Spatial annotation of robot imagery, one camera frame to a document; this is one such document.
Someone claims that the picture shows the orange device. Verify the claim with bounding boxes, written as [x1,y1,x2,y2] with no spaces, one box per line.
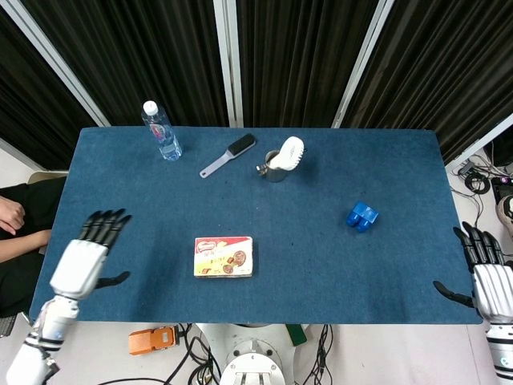
[127,326,178,356]

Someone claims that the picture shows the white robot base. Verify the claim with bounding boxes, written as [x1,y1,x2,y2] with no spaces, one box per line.
[196,322,305,385]

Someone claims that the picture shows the blue toy block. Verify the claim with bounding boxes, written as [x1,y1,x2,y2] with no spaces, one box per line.
[345,201,380,233]

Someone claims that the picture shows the black brush with grey handle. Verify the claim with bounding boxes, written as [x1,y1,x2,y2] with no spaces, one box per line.
[199,133,257,179]

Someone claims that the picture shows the white handheld fan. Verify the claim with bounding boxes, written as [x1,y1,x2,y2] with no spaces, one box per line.
[269,136,306,172]

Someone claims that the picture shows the black pleated curtain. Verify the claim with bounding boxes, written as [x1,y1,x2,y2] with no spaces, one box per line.
[0,0,513,169]

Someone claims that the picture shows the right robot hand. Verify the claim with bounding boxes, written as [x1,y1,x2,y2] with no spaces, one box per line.
[432,221,513,325]

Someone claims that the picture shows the green object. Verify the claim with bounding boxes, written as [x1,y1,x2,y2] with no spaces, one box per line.
[285,323,308,347]

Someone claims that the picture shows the black floor cables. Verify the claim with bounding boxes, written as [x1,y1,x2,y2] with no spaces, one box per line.
[98,322,225,385]

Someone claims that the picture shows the tangled cables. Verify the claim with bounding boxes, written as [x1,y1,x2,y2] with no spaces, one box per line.
[450,154,513,201]

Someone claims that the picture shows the seated person in black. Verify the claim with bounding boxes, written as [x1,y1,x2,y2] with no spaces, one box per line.
[0,176,67,318]

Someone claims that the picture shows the grey partition frame post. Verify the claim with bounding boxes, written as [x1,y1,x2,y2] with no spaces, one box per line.
[212,0,244,128]

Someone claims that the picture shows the cookie box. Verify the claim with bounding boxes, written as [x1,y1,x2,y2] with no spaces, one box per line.
[193,236,254,279]

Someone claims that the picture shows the blue table cloth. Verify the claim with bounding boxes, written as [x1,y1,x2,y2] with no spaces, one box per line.
[29,126,484,326]

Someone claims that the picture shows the metal cup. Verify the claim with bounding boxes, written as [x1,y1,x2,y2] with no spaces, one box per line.
[255,149,290,184]

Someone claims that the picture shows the person's hand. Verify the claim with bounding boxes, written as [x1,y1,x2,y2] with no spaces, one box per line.
[0,195,25,237]

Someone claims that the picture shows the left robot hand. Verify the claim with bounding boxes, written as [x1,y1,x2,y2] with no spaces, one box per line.
[50,208,133,301]

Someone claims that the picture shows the clear water bottle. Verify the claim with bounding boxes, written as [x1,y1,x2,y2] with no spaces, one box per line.
[140,100,184,162]

